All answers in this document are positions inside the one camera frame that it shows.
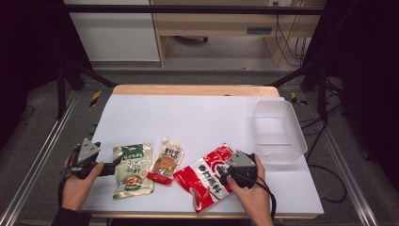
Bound wooden table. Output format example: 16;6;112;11
90;84;318;220

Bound person's right hand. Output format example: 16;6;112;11
226;153;275;220

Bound black frame bar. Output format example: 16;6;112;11
62;4;326;16

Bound person's left hand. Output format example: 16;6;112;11
60;161;105;212

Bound white table mat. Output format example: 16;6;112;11
82;93;325;217

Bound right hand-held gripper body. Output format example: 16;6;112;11
225;150;260;190

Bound thin black floor cable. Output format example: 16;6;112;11
18;104;36;122

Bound clear plastic container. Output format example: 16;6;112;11
252;99;309;165

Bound black cables by desk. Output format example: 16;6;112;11
274;13;311;68

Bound black metal stand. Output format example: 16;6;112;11
268;61;329;124
56;59;118;121

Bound green and gold food packet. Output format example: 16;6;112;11
112;142;155;201

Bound white cabinet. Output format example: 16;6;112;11
62;0;161;63

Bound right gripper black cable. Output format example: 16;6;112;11
231;172;278;221

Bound aluminium rail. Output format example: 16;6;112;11
304;92;380;226
0;90;80;226

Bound wooden desk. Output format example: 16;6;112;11
150;0;327;68

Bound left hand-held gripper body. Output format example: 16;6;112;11
64;137;107;181

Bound red and white food packet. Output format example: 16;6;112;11
172;143;235;215

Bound yellow and black tape strip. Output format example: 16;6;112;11
88;89;104;108
289;91;309;106

